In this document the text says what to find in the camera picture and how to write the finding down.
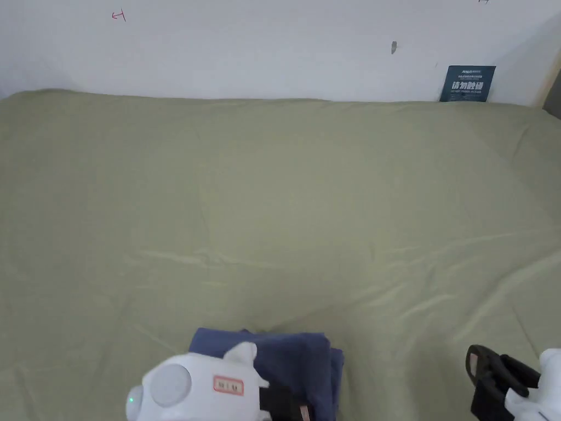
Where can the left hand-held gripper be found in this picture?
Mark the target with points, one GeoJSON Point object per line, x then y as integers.
{"type": "Point", "coordinates": [193, 390]}

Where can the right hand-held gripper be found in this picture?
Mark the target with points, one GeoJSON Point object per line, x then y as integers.
{"type": "Point", "coordinates": [550, 394]}

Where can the dark blue garment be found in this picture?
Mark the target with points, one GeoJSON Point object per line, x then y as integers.
{"type": "Point", "coordinates": [302, 359]}

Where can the bed with pale green sheet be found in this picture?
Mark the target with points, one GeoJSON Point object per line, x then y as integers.
{"type": "Point", "coordinates": [263, 197]}

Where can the dark blue sign card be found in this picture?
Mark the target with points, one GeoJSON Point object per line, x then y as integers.
{"type": "Point", "coordinates": [468, 84]}

